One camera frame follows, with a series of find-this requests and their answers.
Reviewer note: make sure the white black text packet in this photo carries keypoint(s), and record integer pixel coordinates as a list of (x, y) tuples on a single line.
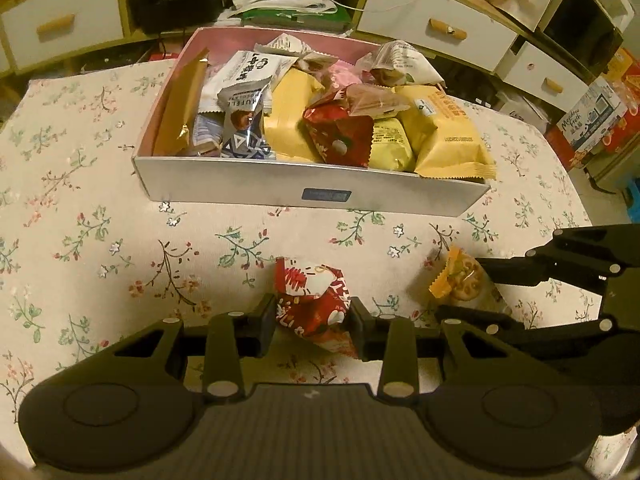
[(244, 66)]

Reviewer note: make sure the grey blue truffle packet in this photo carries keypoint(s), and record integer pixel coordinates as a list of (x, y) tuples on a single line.
[(243, 106)]

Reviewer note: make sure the large yellow snack packet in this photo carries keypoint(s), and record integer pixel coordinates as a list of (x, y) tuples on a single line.
[(284, 128)]

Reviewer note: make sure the green white bag stack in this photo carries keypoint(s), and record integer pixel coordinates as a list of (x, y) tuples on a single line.
[(323, 15)]

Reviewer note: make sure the red black snack packet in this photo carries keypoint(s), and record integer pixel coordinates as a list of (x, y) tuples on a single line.
[(341, 139)]

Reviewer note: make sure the floral tablecloth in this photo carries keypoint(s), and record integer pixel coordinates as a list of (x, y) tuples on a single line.
[(87, 259)]

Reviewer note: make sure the red floral snack packet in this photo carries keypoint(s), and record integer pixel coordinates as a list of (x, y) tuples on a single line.
[(313, 302)]

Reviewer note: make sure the orange lotus root packet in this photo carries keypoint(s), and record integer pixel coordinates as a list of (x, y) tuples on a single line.
[(464, 283)]

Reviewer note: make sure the white printed snack packet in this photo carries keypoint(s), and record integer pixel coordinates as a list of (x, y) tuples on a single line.
[(308, 59)]

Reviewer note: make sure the pink grey snack box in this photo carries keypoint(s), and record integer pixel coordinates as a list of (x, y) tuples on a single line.
[(283, 180)]

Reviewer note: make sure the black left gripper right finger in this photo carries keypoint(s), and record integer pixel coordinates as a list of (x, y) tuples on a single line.
[(390, 339)]

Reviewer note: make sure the white drawer middle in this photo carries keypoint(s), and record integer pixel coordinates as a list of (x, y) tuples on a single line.
[(448, 27)]

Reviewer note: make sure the gold foil packet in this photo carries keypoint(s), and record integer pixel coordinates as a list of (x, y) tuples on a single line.
[(174, 135)]

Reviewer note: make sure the white triangular snack packet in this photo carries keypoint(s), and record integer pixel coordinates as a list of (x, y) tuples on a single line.
[(398, 63)]

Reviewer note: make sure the white drawer left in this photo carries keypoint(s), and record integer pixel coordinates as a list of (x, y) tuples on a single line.
[(39, 31)]

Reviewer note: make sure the white drawer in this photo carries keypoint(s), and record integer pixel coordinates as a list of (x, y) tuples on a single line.
[(529, 69), (39, 31), (448, 27)]

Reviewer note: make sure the small yellow snack packet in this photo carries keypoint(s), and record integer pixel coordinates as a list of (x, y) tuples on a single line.
[(390, 148)]

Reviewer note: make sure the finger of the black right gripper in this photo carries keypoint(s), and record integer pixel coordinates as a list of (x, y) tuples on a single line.
[(508, 328), (510, 269)]

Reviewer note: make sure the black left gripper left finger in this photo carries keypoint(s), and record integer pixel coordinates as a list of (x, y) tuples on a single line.
[(231, 337)]

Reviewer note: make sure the white drawer right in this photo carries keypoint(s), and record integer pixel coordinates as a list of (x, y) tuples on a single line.
[(529, 69)]

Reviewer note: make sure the milk carton box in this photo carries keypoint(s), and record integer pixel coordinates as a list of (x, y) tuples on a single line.
[(592, 117)]

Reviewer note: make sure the yellow waffle sandwich packet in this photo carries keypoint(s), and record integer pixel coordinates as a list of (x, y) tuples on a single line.
[(446, 143)]

